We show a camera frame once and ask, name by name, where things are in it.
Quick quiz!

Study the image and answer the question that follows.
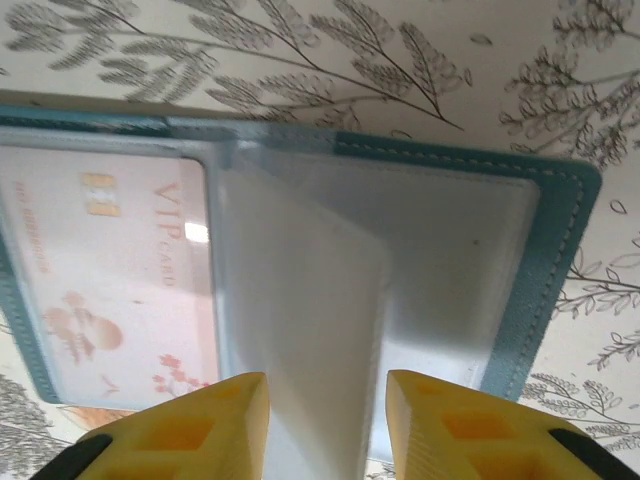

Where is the pink VIP card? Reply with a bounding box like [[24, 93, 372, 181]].
[[0, 144, 221, 407]]

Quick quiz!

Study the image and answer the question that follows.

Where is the teal card holder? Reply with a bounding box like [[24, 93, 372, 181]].
[[0, 103, 605, 480]]

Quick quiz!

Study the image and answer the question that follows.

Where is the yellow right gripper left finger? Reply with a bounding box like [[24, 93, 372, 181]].
[[29, 371, 272, 480]]

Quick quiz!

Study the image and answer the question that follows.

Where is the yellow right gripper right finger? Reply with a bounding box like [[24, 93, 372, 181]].
[[386, 368, 640, 480]]

